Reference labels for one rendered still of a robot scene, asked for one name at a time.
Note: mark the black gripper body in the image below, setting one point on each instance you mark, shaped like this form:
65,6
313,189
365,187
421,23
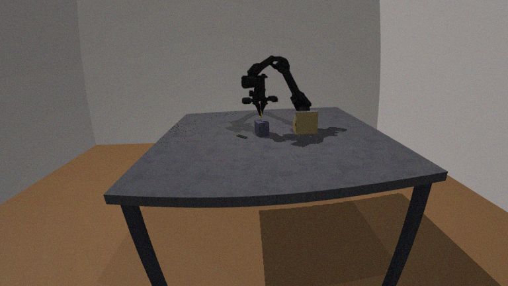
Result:
259,96

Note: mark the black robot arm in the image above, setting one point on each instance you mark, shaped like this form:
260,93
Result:
253,79

